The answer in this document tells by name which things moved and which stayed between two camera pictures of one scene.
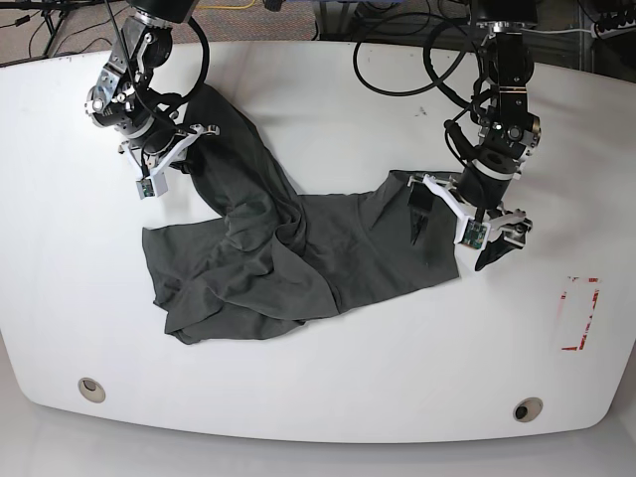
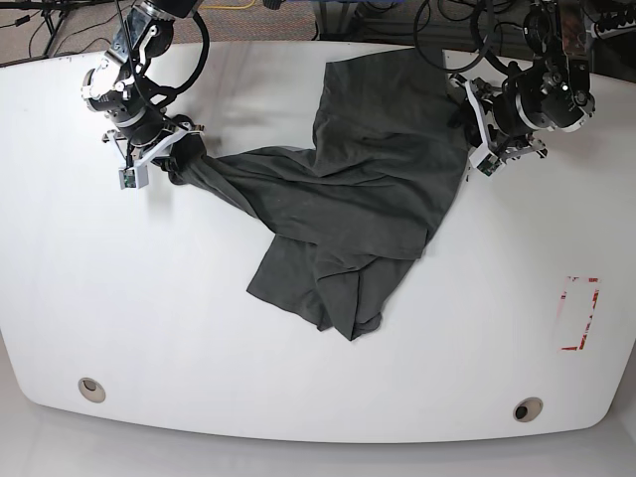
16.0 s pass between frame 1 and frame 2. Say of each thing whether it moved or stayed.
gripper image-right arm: moved
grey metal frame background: stayed
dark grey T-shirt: moved
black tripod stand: stayed
